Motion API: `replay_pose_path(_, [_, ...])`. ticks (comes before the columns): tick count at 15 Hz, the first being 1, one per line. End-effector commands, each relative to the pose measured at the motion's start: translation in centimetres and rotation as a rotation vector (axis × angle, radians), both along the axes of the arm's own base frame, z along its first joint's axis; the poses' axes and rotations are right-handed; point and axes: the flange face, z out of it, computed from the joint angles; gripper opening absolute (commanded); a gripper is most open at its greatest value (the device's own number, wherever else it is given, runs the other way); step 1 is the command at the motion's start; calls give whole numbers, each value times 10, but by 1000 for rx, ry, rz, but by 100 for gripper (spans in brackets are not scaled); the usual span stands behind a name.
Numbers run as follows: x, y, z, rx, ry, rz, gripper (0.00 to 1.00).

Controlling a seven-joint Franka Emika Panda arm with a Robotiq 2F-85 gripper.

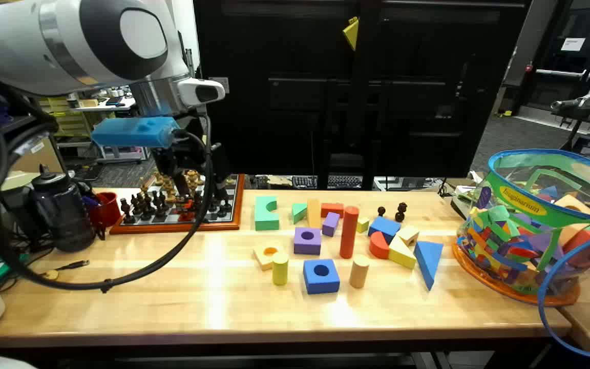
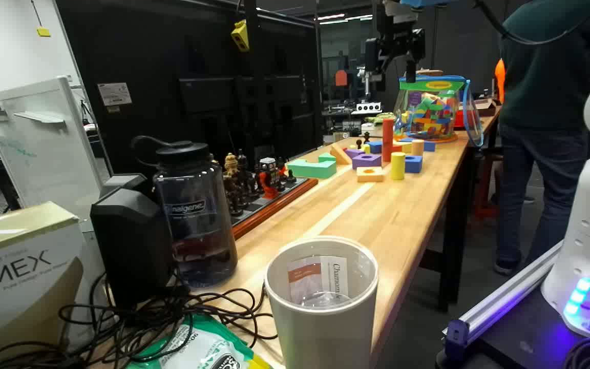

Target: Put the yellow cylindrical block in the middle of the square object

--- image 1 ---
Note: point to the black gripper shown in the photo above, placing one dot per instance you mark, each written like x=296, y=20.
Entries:
x=179, y=161

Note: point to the yellow wooden cylinder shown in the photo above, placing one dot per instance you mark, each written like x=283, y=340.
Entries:
x=278, y=270

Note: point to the tall red cylinder block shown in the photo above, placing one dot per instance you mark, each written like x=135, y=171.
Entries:
x=349, y=231

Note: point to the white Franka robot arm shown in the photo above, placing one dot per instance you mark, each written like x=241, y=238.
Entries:
x=49, y=42

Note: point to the green arch foam block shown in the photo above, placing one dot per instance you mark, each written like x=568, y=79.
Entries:
x=262, y=218

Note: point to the orange-yellow square block with hole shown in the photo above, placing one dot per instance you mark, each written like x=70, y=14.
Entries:
x=261, y=258

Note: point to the green triangle foam block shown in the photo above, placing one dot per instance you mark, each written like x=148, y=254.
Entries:
x=297, y=211

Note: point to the purple square block with hole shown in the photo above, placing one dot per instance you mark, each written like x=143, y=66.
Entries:
x=299, y=247

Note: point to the orange rectangular foam block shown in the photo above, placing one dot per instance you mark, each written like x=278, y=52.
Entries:
x=314, y=213

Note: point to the red rectangular foam block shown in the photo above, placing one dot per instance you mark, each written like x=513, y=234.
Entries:
x=332, y=208

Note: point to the small purple rectangular block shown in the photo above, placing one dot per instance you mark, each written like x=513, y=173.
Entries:
x=329, y=224

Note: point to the blue square block with hole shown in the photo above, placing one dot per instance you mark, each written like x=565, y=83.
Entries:
x=311, y=281

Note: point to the small yellow arch block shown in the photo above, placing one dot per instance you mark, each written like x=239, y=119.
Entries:
x=363, y=226

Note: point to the short tan cylinder block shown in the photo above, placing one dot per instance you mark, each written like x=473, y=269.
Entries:
x=358, y=276

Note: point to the red semicircle foam block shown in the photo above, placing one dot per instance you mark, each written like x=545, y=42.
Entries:
x=377, y=247

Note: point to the blue cube foam block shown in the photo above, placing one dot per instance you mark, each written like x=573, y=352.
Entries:
x=383, y=227

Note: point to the yellow wedge foam block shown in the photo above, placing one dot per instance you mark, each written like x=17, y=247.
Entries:
x=401, y=254

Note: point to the small tan triangle block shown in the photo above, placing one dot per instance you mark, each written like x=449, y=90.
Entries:
x=408, y=234

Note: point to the blue triangular foam block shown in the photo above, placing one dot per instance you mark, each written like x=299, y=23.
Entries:
x=429, y=262

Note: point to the red cup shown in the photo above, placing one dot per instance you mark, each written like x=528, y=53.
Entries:
x=107, y=209

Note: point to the dark translucent water bottle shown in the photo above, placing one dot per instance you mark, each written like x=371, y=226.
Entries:
x=61, y=211

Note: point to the yellow storage bin shelf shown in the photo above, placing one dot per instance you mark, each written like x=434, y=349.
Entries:
x=70, y=124

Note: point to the brown cardboard box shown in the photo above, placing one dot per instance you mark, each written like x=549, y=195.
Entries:
x=39, y=157

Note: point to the white cardboard product box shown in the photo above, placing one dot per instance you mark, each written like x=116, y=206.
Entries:
x=1, y=180

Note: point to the small black chess pawn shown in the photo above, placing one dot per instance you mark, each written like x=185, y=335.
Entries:
x=379, y=211

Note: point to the tall black chess piece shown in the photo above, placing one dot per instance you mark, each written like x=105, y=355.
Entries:
x=400, y=211

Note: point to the yellow hanging tag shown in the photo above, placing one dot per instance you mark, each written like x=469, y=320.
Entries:
x=353, y=33

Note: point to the black cabinet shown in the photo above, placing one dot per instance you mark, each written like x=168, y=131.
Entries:
x=419, y=103

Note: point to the clear plastic toy bin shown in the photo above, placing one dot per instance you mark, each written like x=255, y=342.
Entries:
x=513, y=226

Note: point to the blue-rimmed clear plastic cover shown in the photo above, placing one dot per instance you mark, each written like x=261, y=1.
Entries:
x=543, y=310

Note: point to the grey background chair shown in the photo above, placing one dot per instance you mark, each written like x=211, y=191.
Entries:
x=588, y=109

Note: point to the white paper sign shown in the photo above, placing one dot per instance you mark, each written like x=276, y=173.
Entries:
x=571, y=44

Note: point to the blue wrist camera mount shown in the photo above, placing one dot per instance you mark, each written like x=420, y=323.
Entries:
x=134, y=131

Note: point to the black table frame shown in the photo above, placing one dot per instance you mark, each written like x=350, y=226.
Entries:
x=239, y=360

